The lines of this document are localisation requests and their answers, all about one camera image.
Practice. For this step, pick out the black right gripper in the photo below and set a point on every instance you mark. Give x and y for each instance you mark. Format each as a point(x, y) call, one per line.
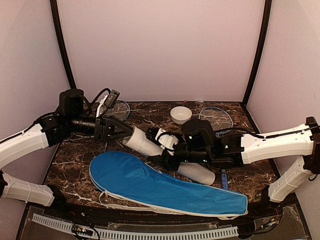
point(166, 161)

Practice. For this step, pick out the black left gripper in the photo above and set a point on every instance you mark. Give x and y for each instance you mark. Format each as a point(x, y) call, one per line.
point(117, 135)

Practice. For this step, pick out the white shuttlecock tube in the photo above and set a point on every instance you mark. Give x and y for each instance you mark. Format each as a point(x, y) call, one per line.
point(196, 172)

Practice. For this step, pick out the blue racket bag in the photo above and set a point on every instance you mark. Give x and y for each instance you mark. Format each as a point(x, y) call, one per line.
point(124, 176)

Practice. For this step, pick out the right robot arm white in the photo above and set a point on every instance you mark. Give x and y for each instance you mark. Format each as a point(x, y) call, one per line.
point(198, 143)

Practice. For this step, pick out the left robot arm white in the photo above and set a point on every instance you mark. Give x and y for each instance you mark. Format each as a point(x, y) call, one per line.
point(73, 115)

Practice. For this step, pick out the left blue badminton racket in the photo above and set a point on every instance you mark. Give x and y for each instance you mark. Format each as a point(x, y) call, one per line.
point(121, 110)

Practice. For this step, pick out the blue badminton racket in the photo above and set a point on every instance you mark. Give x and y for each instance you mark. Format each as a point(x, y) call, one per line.
point(121, 110)
point(219, 119)

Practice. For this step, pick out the right blue badminton racket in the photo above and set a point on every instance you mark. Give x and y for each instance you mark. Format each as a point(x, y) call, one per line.
point(219, 119)

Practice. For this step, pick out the white ceramic bowl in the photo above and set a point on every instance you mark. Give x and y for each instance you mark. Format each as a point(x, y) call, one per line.
point(180, 114)

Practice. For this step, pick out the small circuit board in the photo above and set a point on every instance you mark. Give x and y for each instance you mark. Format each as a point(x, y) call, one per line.
point(79, 230)

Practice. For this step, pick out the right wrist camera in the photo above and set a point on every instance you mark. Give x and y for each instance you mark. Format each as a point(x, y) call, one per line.
point(164, 139)

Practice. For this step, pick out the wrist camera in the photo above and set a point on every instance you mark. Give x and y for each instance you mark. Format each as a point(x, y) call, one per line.
point(164, 139)
point(107, 103)

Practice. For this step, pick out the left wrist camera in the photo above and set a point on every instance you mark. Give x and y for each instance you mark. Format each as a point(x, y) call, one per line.
point(107, 103)

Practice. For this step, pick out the black vertical frame post left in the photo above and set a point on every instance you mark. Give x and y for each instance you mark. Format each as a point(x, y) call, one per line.
point(57, 23)

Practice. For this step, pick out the black vertical frame post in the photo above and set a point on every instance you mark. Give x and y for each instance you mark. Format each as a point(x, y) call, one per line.
point(259, 51)
point(57, 23)

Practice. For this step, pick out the black vertical frame post right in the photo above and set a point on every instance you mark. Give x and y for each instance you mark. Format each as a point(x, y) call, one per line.
point(259, 51)

